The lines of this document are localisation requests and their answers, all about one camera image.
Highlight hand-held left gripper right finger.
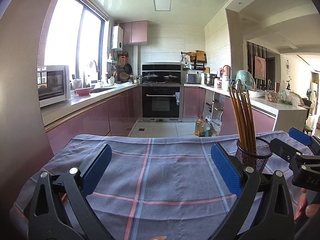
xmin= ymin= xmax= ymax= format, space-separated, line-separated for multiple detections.
xmin=206 ymin=143 xmax=295 ymax=240

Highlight bundle of chopsticks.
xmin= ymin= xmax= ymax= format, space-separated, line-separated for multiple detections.
xmin=228 ymin=86 xmax=257 ymax=154

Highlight pink framed wall picture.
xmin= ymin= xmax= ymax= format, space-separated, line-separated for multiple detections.
xmin=254 ymin=55 xmax=266 ymax=80

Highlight pink wall cabinets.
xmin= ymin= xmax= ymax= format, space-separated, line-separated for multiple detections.
xmin=119 ymin=21 xmax=148 ymax=45

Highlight kitchen window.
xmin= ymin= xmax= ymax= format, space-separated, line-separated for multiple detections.
xmin=44 ymin=0 xmax=104 ymax=80

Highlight grey checked tablecloth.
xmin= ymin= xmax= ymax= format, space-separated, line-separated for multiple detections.
xmin=10 ymin=130 xmax=315 ymax=240

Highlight clear food container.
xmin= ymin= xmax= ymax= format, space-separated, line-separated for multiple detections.
xmin=264 ymin=90 xmax=278 ymax=103

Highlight ceiling light panel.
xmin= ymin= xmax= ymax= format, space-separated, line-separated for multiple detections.
xmin=153 ymin=0 xmax=172 ymax=12

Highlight pink bowl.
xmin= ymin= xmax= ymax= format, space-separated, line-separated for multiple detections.
xmin=75 ymin=87 xmax=92 ymax=97

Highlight black wall rack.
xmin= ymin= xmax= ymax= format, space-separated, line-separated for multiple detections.
xmin=180 ymin=51 xmax=207 ymax=71

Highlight pink base cabinets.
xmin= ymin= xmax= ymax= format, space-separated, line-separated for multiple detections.
xmin=221 ymin=96 xmax=308 ymax=137
xmin=45 ymin=85 xmax=139 ymax=155

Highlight white wall water heater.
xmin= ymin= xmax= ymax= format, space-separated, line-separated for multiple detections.
xmin=111 ymin=26 xmax=124 ymax=50

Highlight stainless steel stockpot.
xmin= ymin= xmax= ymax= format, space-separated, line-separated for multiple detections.
xmin=204 ymin=73 xmax=217 ymax=85

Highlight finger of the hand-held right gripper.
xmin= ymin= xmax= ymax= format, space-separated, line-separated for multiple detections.
xmin=270 ymin=138 xmax=320 ymax=173
xmin=289 ymin=127 xmax=320 ymax=155

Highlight dark cooking oil bottle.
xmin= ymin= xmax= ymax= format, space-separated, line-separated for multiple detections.
xmin=199 ymin=119 xmax=211 ymax=137

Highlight white microwave oven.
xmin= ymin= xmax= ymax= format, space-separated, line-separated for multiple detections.
xmin=37 ymin=65 xmax=71 ymax=108

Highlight yellow cooking oil bottle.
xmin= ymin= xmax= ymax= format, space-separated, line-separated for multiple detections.
xmin=194 ymin=116 xmax=204 ymax=137

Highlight crumpled plastic bags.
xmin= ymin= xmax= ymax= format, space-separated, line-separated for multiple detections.
xmin=279 ymin=90 xmax=300 ymax=106

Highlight black built-in oven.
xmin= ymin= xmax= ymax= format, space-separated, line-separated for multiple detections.
xmin=142 ymin=86 xmax=181 ymax=118

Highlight black mesh utensil holder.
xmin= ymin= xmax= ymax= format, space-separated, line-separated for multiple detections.
xmin=235 ymin=136 xmax=273 ymax=173

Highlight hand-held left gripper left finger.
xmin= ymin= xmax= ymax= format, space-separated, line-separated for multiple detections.
xmin=27 ymin=144 xmax=113 ymax=240

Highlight person's right hand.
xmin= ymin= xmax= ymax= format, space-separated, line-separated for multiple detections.
xmin=294 ymin=188 xmax=320 ymax=222

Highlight clear plastic bag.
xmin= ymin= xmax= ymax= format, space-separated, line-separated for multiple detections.
xmin=209 ymin=119 xmax=222 ymax=134

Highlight black integrated stove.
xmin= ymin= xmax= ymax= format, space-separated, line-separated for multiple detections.
xmin=142 ymin=64 xmax=182 ymax=84

